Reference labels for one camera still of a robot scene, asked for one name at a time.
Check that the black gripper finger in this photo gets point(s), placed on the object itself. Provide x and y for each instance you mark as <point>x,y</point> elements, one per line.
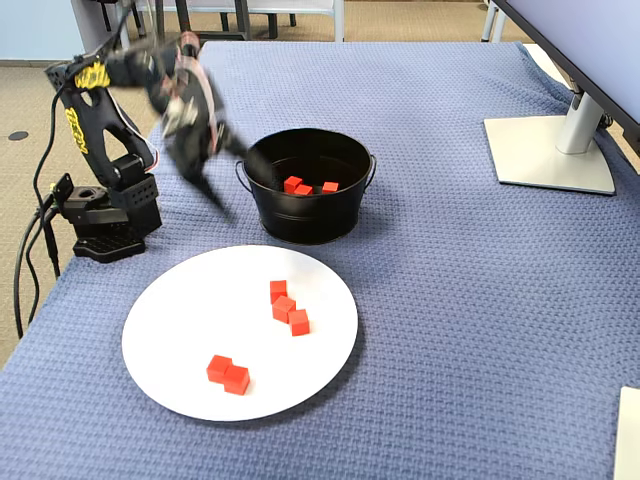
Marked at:
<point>237,146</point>
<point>205,185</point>

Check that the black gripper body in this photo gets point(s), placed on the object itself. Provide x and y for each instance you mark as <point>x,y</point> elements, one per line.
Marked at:
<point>194,161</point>

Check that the small red cube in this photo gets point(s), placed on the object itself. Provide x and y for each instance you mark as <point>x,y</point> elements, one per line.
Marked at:
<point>303,190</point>
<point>292,184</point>
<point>283,309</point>
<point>216,368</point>
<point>236,380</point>
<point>299,323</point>
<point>330,187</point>
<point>278,289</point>

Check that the round white plate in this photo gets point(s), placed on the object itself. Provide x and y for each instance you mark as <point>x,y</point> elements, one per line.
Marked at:
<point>200,310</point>

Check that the black metal bucket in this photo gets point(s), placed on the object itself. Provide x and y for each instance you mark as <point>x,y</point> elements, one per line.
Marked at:
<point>310,220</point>

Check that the black chair leg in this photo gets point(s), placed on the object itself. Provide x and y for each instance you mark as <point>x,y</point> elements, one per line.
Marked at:
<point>223,20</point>
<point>139,20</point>
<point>106,15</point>
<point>292,20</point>
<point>272,25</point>

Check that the light blue desk panel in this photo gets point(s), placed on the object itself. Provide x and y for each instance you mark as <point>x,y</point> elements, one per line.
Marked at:
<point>290,6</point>

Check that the black round floor outlet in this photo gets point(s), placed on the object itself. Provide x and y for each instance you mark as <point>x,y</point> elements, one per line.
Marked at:
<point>18,135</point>

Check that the blue woven table cloth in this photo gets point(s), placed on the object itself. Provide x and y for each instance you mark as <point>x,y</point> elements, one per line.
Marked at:
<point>450,300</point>

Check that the grey slanted furniture leg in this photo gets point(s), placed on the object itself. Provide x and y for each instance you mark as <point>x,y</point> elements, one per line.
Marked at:
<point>490,20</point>

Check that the monitor with silver stand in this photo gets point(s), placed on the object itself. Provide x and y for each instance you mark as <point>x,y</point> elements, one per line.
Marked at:
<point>540,152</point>

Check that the white rectangular board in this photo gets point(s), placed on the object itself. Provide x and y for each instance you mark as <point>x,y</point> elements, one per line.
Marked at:
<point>629,440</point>

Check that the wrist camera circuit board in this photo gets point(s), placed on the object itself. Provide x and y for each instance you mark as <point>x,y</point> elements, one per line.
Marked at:
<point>176,114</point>

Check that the dark grey metal table frame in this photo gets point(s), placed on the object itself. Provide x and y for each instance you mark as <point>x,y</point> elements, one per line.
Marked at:
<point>240,20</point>

